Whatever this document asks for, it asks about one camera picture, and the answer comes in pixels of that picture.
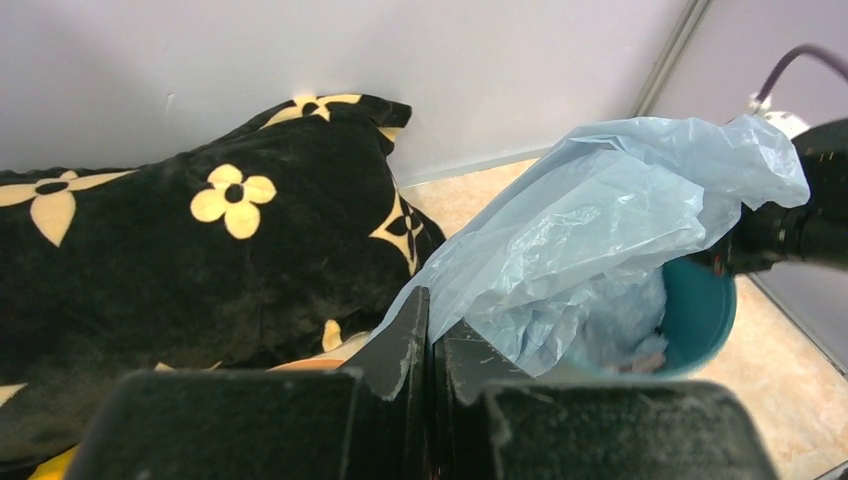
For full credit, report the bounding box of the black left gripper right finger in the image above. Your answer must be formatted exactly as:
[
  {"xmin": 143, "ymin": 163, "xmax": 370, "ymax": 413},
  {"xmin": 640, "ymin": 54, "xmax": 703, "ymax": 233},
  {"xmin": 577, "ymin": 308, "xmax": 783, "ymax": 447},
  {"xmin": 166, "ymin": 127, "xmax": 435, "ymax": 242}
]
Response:
[{"xmin": 433, "ymin": 324, "xmax": 778, "ymax": 479}]

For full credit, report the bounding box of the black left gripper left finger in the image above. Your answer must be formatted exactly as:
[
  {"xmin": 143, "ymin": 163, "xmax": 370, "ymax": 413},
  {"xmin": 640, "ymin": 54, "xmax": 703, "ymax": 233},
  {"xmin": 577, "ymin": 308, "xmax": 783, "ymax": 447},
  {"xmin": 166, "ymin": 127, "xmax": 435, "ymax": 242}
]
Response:
[{"xmin": 66, "ymin": 287, "xmax": 430, "ymax": 479}]

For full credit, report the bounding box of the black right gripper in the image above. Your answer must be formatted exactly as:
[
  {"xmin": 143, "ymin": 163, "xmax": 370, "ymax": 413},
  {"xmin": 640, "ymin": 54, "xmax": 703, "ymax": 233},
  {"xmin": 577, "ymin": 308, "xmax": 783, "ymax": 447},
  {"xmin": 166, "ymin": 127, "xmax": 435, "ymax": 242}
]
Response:
[{"xmin": 688, "ymin": 118, "xmax": 847, "ymax": 276}]

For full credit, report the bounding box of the teal plastic bin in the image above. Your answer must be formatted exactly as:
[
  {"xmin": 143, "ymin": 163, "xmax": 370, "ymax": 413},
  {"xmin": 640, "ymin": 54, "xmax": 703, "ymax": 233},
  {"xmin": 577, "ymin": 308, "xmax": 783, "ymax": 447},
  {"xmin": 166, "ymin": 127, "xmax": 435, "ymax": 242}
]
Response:
[{"xmin": 569, "ymin": 256, "xmax": 738, "ymax": 380}]

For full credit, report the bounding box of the light blue trash bag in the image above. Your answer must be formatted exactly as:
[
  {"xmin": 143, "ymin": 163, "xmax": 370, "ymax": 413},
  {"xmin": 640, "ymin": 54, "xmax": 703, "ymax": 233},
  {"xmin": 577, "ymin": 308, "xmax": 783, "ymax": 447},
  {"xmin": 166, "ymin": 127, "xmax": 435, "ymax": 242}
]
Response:
[{"xmin": 403, "ymin": 116, "xmax": 810, "ymax": 377}]

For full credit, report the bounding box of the orange plastic bin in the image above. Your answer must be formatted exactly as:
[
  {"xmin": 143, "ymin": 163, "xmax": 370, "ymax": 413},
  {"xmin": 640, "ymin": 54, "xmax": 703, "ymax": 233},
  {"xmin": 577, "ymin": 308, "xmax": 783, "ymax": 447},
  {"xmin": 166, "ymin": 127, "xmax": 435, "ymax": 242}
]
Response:
[{"xmin": 269, "ymin": 358, "xmax": 345, "ymax": 372}]

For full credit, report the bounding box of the black floral pillow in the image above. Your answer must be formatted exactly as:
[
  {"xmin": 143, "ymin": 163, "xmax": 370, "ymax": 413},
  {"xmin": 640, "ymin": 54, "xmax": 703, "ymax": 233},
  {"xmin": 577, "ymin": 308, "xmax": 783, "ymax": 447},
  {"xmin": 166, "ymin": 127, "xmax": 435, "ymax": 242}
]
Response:
[{"xmin": 1, "ymin": 94, "xmax": 445, "ymax": 479}]

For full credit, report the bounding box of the yellow cloth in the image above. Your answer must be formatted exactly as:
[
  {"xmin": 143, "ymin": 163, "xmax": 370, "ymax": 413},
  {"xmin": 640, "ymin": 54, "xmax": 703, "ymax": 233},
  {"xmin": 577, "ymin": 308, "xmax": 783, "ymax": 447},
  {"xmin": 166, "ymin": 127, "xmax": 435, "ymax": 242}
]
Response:
[{"xmin": 27, "ymin": 446, "xmax": 78, "ymax": 480}]

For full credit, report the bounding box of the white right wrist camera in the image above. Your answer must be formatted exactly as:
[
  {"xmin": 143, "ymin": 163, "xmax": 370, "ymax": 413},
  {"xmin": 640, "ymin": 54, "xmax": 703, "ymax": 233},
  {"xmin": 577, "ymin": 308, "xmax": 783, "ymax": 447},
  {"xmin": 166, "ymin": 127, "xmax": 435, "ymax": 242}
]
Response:
[{"xmin": 746, "ymin": 97, "xmax": 811, "ymax": 140}]

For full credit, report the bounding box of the aluminium frame rail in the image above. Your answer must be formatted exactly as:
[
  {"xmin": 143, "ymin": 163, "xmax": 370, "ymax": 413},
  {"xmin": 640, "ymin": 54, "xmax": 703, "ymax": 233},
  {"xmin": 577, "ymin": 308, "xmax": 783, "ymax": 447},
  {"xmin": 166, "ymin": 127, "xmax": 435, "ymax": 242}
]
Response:
[{"xmin": 628, "ymin": 0, "xmax": 713, "ymax": 117}]

